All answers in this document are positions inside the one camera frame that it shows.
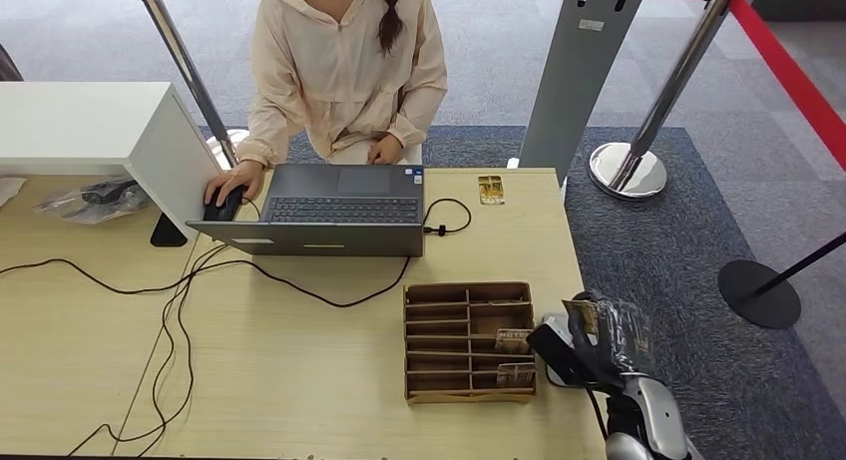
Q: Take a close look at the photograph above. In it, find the person's left hand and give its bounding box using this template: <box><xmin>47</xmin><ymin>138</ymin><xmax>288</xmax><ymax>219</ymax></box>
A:
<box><xmin>367</xmin><ymin>134</ymin><xmax>404</xmax><ymax>166</ymax></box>

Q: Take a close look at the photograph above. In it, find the person's right hand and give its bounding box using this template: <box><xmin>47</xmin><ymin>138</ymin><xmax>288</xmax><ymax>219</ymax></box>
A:
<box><xmin>203</xmin><ymin>159</ymin><xmax>267</xmax><ymax>210</ymax></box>

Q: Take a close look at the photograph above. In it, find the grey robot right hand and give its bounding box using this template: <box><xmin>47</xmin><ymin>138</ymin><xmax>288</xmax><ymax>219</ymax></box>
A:
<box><xmin>565</xmin><ymin>287</ymin><xmax>658</xmax><ymax>379</ymax></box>

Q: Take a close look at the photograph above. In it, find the black computer mouse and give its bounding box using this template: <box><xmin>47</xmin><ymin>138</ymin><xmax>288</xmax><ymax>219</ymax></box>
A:
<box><xmin>203</xmin><ymin>186</ymin><xmax>247</xmax><ymax>223</ymax></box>

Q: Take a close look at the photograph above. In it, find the gold hotel key card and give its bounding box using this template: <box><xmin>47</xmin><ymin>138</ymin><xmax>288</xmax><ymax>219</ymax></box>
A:
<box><xmin>497</xmin><ymin>362</ymin><xmax>538</xmax><ymax>389</ymax></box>
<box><xmin>495</xmin><ymin>329</ymin><xmax>532</xmax><ymax>355</ymax></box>

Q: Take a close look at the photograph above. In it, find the brown cardboard card organizer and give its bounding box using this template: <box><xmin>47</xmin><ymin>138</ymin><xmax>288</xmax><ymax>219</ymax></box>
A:
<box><xmin>403</xmin><ymin>281</ymin><xmax>538</xmax><ymax>406</ymax></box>

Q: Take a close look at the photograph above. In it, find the white card reader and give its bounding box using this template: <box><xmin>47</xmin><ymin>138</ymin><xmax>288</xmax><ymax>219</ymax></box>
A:
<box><xmin>542</xmin><ymin>313</ymin><xmax>585</xmax><ymax>389</ymax></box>

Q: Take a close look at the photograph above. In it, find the person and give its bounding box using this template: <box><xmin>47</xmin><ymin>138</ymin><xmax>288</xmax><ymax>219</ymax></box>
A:
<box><xmin>203</xmin><ymin>0</ymin><xmax>449</xmax><ymax>210</ymax></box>

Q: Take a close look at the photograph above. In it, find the dark grey laptop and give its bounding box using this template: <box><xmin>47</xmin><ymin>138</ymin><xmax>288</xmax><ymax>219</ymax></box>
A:
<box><xmin>187</xmin><ymin>163</ymin><xmax>426</xmax><ymax>258</ymax></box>

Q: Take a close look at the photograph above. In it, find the black stand foot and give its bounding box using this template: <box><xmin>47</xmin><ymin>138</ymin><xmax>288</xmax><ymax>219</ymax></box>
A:
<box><xmin>150</xmin><ymin>212</ymin><xmax>189</xmax><ymax>248</ymax></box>

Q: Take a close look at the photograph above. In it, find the chrome stanchion with round base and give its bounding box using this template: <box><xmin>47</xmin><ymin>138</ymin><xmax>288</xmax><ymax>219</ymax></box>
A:
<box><xmin>588</xmin><ymin>0</ymin><xmax>747</xmax><ymax>202</ymax></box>
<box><xmin>130</xmin><ymin>0</ymin><xmax>249</xmax><ymax>171</ymax></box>

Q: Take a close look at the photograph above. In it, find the clear plastic bag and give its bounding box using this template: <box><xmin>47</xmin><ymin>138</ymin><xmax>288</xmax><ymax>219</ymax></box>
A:
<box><xmin>34</xmin><ymin>176</ymin><xmax>152</xmax><ymax>226</ymax></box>

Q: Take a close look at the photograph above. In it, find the black stanchion with flat base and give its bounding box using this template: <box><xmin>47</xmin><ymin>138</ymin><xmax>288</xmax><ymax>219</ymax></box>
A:
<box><xmin>718</xmin><ymin>230</ymin><xmax>846</xmax><ymax>330</ymax></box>

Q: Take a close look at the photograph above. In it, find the white box shelf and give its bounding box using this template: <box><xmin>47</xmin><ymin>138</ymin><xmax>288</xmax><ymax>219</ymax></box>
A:
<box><xmin>0</xmin><ymin>81</ymin><xmax>222</xmax><ymax>240</ymax></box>

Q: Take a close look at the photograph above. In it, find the grey kiosk stand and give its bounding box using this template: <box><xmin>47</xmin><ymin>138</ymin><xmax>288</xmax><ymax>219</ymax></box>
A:
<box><xmin>517</xmin><ymin>0</ymin><xmax>674</xmax><ymax>188</ymax></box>

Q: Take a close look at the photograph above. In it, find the white crumpled plastic sheet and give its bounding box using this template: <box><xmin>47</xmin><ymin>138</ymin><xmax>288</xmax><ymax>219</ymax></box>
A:
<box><xmin>0</xmin><ymin>177</ymin><xmax>28</xmax><ymax>209</ymax></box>

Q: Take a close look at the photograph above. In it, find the dark grey chair edge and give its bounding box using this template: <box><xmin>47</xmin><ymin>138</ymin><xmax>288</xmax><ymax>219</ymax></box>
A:
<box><xmin>0</xmin><ymin>43</ymin><xmax>24</xmax><ymax>83</ymax></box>

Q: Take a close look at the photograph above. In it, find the wide red barrier belt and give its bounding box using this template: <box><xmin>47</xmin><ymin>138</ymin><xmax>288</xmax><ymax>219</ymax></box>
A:
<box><xmin>726</xmin><ymin>0</ymin><xmax>846</xmax><ymax>171</ymax></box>

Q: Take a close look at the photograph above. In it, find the dark display plinth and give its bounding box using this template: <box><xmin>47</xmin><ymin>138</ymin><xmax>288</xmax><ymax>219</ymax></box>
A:
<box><xmin>741</xmin><ymin>0</ymin><xmax>846</xmax><ymax>22</ymax></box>

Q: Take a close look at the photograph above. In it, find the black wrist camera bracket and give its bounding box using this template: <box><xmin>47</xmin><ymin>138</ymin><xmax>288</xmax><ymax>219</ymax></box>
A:
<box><xmin>526</xmin><ymin>321</ymin><xmax>600</xmax><ymax>387</ymax></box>

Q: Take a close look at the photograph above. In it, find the short black looped cable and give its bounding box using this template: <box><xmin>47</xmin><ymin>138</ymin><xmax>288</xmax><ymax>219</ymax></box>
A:
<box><xmin>422</xmin><ymin>198</ymin><xmax>473</xmax><ymax>237</ymax></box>

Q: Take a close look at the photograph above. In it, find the long black power cable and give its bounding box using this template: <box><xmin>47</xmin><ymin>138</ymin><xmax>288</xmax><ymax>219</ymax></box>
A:
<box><xmin>0</xmin><ymin>254</ymin><xmax>412</xmax><ymax>309</ymax></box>

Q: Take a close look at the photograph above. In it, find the black looping cable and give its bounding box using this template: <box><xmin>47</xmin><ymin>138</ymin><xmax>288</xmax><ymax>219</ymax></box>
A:
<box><xmin>109</xmin><ymin>244</ymin><xmax>229</xmax><ymax>445</ymax></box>
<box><xmin>66</xmin><ymin>271</ymin><xmax>200</xmax><ymax>460</ymax></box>

